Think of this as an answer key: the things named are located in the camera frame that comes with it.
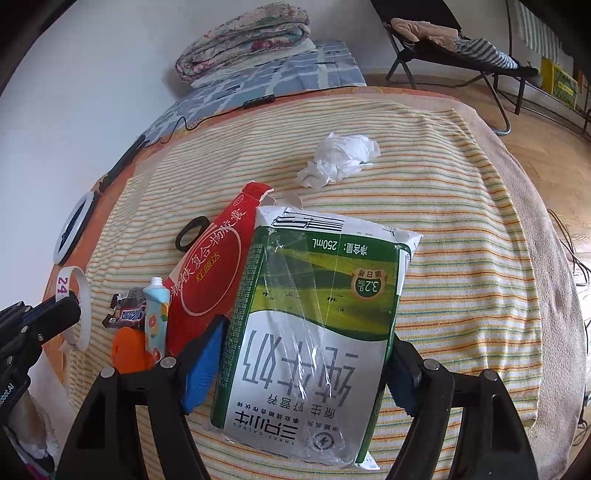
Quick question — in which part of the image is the striped hanging towel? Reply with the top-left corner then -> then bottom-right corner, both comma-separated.
515,0 -> 561,58

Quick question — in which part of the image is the dark candy bar wrapper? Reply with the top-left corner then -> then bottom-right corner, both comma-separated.
102,287 -> 148,329

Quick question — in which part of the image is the black clothes rack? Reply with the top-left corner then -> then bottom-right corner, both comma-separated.
505,0 -> 591,139

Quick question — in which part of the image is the yellow plastic crate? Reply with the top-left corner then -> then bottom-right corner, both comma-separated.
540,58 -> 579,109

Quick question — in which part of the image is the blue plaid bed sheet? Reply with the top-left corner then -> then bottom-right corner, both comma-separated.
139,41 -> 368,144

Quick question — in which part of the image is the beige towel blanket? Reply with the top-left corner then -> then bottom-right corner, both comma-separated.
450,99 -> 589,467

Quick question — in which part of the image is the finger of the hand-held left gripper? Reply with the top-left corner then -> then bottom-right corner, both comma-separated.
21,294 -> 83,345
0,301 -> 27,339

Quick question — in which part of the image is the black hair tie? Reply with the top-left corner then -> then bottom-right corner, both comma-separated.
174,216 -> 209,252

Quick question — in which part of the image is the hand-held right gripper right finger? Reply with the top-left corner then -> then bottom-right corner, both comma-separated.
385,335 -> 541,480

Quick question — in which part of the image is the small fruit print tube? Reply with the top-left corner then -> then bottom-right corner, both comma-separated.
143,277 -> 170,363

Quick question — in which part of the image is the beige garment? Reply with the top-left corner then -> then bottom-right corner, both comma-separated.
392,17 -> 460,51

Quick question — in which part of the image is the white tissue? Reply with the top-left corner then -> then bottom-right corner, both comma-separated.
295,132 -> 382,189

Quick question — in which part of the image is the black folding chair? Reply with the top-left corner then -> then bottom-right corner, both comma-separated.
369,0 -> 541,134

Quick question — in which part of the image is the green white milk carton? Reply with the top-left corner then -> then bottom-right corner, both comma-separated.
210,205 -> 423,472

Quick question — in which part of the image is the white ring light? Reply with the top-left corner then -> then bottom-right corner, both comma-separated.
53,191 -> 98,265

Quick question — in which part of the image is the red cardboard box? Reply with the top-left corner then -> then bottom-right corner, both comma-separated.
165,181 -> 274,358

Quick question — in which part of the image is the white tape roll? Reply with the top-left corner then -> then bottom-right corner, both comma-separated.
55,266 -> 92,352

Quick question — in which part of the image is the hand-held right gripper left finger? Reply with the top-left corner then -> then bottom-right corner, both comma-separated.
55,314 -> 232,480

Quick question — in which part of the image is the black floor cable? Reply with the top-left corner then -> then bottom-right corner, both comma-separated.
547,208 -> 591,287

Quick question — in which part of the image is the striped grey garment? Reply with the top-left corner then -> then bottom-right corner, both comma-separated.
452,38 -> 520,70

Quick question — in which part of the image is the striped cream blanket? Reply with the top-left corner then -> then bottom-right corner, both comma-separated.
69,95 -> 557,464

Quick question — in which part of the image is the orange plastic item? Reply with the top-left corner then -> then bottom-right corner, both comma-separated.
112,327 -> 155,374

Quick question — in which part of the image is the folded floral quilt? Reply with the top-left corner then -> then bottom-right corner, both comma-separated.
175,4 -> 311,84

